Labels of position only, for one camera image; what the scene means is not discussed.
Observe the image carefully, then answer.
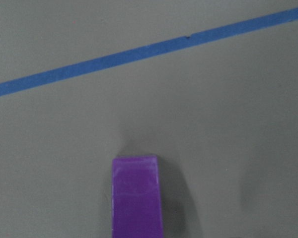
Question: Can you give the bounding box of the purple trapezoid block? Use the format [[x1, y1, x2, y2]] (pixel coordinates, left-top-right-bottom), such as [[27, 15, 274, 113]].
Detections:
[[112, 155, 163, 238]]

